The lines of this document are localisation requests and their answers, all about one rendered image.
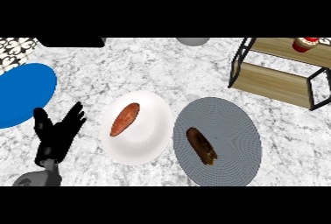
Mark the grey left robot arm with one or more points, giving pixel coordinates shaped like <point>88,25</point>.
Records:
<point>42,176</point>

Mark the black white patterned tile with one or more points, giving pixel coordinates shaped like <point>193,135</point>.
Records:
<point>15,51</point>

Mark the white round plate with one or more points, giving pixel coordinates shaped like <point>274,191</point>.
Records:
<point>137,128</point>

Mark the blue round plate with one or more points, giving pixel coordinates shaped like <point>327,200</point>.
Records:
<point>24,93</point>

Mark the wooden tiered shelf black frame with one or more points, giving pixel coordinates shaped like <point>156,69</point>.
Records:
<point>275,77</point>

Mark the orange sweet potato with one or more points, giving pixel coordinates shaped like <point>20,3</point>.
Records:
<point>125,119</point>

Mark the grey round object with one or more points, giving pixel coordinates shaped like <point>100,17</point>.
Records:
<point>193,41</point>

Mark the black appliance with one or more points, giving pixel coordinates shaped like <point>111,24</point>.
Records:
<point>72,42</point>

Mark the brown chocolate cupcake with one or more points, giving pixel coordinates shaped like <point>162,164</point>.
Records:
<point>202,145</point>

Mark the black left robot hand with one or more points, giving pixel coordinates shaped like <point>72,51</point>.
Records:
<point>55,137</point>

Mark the grey round placemat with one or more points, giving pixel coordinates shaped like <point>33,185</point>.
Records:
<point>218,142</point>

